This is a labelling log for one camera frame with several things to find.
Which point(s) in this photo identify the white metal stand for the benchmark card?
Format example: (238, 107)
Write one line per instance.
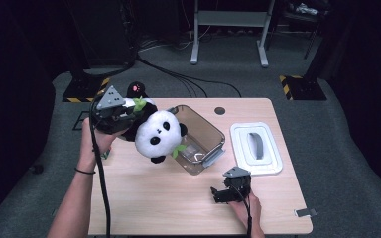
(231, 18)

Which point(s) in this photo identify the black wristband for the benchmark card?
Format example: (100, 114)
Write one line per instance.
(85, 171)

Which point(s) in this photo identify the large dark cabinet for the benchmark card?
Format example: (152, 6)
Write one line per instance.
(105, 33)

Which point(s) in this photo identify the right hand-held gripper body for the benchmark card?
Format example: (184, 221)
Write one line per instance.
(239, 185)

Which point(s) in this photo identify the black striped stand base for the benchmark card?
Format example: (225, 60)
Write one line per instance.
(306, 88)
(82, 89)

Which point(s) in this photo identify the panda plush toy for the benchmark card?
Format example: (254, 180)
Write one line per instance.
(158, 135)

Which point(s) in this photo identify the dark round table grommet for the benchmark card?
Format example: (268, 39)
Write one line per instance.
(220, 110)

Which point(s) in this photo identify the dark curtain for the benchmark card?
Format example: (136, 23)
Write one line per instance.
(370, 99)
(13, 99)

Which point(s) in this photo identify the person's right hand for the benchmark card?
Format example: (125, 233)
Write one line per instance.
(253, 214)

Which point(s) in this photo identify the dark chair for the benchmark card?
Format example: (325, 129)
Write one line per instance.
(312, 39)

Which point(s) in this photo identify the person's left hand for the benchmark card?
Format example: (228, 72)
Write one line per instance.
(87, 148)

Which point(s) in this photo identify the clear brown storage box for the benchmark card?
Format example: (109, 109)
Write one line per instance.
(208, 132)

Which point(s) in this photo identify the crumpled white cloth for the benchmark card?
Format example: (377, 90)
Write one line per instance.
(306, 9)

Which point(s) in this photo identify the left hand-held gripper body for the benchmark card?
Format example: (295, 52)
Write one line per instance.
(110, 99)

